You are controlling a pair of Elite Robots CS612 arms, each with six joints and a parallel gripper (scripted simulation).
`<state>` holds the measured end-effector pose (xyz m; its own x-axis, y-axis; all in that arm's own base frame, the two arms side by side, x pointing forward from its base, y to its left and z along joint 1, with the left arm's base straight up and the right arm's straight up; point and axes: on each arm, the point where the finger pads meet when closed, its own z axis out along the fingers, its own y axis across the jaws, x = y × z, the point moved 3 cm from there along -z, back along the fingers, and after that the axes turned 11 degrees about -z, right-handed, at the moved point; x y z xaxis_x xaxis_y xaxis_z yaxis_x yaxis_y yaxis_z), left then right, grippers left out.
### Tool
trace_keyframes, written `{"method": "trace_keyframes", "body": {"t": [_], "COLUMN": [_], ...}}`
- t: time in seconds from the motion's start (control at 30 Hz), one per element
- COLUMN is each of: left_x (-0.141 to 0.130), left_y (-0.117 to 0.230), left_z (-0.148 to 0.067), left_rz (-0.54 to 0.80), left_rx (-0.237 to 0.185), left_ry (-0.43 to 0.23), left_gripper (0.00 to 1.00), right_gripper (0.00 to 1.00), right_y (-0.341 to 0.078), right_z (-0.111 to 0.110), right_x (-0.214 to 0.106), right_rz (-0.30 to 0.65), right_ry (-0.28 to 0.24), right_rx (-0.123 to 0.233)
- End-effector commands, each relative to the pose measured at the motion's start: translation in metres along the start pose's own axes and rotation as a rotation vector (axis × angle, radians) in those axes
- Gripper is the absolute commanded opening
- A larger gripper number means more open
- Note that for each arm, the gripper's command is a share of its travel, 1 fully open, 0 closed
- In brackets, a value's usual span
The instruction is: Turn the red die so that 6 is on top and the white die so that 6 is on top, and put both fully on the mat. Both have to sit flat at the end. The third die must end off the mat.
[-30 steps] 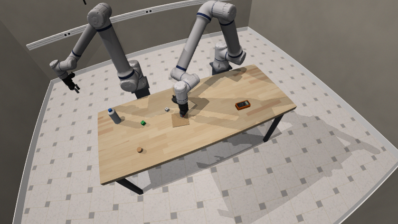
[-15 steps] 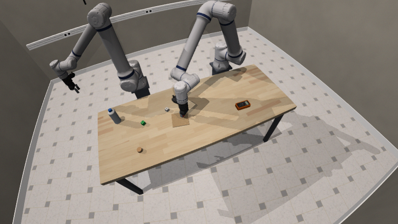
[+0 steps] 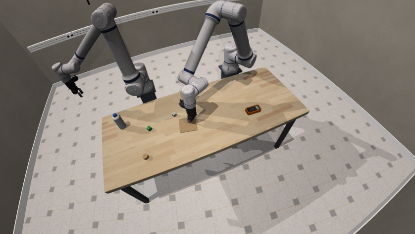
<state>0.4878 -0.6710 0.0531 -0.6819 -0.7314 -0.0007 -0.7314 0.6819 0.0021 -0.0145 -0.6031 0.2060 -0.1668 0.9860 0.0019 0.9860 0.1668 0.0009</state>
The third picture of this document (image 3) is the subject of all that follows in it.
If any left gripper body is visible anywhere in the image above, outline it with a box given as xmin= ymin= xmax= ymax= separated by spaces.
xmin=179 ymin=99 xmax=197 ymax=120

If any grey plastic bottle with blue cap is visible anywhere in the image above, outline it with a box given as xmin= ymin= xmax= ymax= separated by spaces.
xmin=112 ymin=113 xmax=126 ymax=129

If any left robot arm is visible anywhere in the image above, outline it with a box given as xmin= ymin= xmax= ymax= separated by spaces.
xmin=178 ymin=0 xmax=257 ymax=106

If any brown square mat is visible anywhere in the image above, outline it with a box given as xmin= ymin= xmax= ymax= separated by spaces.
xmin=179 ymin=118 xmax=197 ymax=133

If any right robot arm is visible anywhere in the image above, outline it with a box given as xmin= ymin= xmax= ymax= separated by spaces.
xmin=52 ymin=3 xmax=154 ymax=96

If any orange digital multimeter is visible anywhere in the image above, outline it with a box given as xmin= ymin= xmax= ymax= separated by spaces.
xmin=245 ymin=105 xmax=261 ymax=115

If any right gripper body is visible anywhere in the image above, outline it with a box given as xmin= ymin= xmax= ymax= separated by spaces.
xmin=61 ymin=75 xmax=78 ymax=94

